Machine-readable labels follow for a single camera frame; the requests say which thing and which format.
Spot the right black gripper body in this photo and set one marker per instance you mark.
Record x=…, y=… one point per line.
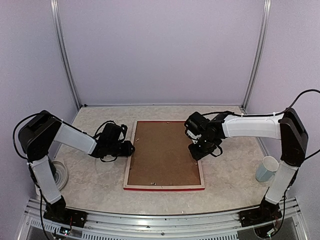
x=206, y=147

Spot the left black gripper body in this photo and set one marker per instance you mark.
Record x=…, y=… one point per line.
x=114, y=150

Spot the red wooden picture frame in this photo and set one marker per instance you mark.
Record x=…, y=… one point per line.
x=163, y=155

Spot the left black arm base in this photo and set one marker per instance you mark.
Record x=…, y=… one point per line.
x=59, y=213

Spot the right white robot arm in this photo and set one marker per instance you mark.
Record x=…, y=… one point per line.
x=286, y=127

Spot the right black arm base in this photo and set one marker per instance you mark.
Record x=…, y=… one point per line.
x=265, y=212

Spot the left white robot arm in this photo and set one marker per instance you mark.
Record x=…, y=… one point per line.
x=43, y=129

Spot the white plate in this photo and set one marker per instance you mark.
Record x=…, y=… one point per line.
x=61, y=175

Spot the light blue paper cup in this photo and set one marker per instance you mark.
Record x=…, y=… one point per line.
x=266, y=169

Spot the right aluminium corner post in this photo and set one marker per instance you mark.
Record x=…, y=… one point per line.
x=258, y=53

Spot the aluminium corner post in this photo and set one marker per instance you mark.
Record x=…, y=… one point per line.
x=63, y=53
x=258, y=53

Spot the aluminium front rail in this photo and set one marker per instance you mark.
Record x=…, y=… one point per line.
x=97, y=225

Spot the left aluminium corner post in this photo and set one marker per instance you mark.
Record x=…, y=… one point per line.
x=63, y=53

